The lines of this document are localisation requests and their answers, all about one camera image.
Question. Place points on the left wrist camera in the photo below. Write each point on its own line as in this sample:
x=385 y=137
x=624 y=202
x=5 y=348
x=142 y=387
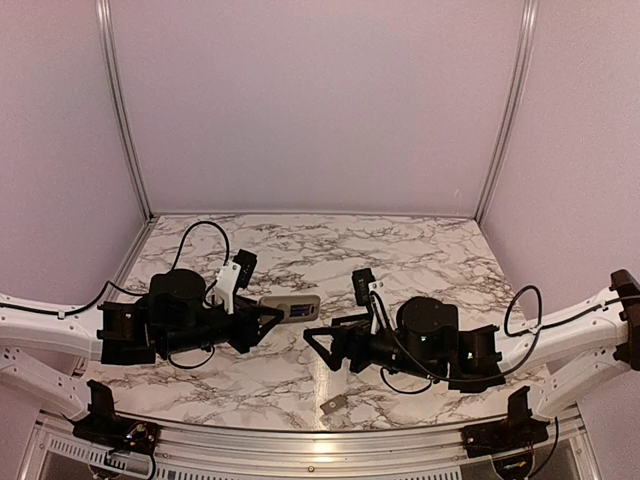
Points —
x=234 y=275

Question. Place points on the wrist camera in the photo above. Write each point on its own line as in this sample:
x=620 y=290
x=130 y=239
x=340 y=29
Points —
x=234 y=275
x=365 y=289

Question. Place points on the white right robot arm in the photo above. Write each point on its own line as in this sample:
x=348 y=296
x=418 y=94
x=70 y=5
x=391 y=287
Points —
x=598 y=337

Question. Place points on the white remote control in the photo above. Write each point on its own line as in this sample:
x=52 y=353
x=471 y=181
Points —
x=285 y=302

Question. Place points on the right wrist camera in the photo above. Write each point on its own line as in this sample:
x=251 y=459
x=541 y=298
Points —
x=365 y=289

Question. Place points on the right aluminium corner post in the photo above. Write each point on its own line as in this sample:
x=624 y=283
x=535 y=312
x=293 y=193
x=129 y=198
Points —
x=517 y=85

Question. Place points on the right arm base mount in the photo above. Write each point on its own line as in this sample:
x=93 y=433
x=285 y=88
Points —
x=518 y=429

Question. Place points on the left aluminium corner post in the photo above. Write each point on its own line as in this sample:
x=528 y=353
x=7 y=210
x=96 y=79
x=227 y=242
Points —
x=108 y=42

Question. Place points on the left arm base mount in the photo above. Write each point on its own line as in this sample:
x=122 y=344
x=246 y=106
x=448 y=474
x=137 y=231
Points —
x=102 y=425

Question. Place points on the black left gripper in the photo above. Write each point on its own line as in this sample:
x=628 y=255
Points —
x=247 y=316

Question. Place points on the aluminium front table rail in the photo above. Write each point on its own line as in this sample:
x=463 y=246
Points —
x=187 y=451

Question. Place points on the grey battery compartment cover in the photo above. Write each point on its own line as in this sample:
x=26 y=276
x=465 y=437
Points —
x=333 y=404

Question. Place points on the aluminium corner post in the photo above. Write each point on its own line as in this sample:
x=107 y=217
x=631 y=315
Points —
x=108 y=42
x=517 y=85

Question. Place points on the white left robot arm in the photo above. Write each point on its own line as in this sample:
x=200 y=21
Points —
x=69 y=333

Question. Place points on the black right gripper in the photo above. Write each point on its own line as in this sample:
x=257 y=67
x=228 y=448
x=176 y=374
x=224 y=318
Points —
x=357 y=333

